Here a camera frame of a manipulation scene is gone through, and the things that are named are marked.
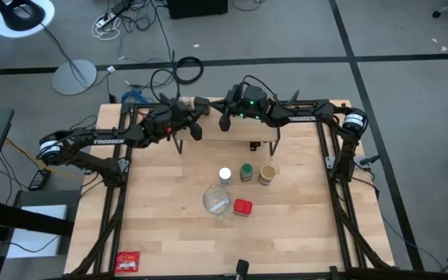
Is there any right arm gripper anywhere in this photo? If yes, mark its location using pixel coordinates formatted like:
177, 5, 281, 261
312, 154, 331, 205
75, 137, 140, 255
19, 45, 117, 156
209, 83, 247, 133

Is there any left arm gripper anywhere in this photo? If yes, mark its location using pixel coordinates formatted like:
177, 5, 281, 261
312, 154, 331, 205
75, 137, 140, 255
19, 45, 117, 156
145, 96, 209, 142

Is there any black pepper tin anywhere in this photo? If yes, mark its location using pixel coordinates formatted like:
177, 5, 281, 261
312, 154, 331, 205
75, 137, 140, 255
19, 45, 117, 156
193, 96, 211, 117

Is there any white-lid bagel seasoning jar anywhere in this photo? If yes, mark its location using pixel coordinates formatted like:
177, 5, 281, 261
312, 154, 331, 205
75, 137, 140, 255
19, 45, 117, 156
218, 166, 233, 187

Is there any green-lid oregano jar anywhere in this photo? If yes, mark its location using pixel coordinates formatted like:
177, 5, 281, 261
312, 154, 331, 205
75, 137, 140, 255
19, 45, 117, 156
240, 163, 254, 183

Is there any tan-lid furikake jar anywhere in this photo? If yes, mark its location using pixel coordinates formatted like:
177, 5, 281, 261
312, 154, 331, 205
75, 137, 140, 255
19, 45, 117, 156
257, 163, 278, 187

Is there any clear glass measuring mug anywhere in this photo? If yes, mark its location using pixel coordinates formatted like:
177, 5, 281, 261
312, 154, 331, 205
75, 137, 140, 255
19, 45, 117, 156
202, 184, 232, 222

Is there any red-lid smoked paprika tin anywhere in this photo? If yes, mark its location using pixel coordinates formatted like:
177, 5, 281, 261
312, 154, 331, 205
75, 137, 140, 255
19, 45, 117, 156
233, 198, 254, 217

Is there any wooden shelf with black legs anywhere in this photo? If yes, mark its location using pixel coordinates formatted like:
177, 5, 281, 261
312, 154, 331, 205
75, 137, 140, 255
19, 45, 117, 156
172, 96, 282, 156

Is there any black computer case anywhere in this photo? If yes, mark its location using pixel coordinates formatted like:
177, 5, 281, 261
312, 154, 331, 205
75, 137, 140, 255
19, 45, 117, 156
166, 0, 229, 20

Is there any floor lamp with round base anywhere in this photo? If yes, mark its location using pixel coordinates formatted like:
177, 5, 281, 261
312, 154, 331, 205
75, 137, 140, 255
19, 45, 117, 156
0, 0, 98, 96

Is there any white power strip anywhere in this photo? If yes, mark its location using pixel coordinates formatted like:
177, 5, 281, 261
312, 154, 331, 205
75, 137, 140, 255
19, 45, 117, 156
94, 11, 117, 29

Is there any black power adapter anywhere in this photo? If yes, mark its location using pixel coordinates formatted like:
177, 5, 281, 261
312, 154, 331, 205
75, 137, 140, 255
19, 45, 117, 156
28, 167, 52, 191

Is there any red snack packet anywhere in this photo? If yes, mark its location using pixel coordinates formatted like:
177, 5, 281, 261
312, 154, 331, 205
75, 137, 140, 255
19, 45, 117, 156
114, 250, 141, 273

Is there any white box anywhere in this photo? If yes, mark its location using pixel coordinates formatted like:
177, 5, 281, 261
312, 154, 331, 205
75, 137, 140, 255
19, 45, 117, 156
5, 205, 68, 260

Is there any black coiled cable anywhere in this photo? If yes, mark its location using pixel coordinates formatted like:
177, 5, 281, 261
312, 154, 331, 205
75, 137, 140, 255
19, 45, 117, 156
172, 56, 205, 86

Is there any blue cable bundle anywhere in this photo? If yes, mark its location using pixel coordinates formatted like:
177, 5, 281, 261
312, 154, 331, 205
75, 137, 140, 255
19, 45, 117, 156
121, 89, 155, 104

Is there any black aluminium rig frame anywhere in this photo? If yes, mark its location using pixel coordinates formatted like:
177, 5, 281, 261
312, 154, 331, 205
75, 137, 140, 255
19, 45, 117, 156
52, 89, 448, 280

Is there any white coiled cable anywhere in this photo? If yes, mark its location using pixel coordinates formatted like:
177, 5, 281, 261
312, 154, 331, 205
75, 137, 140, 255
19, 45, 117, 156
90, 17, 122, 42

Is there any yellow cable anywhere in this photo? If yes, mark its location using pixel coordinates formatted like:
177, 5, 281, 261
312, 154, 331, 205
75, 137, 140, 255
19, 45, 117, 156
5, 138, 83, 182

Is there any black cable bundle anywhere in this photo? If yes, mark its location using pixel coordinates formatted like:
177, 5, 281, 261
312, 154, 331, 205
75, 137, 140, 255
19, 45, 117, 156
70, 186, 128, 279
327, 174, 390, 270

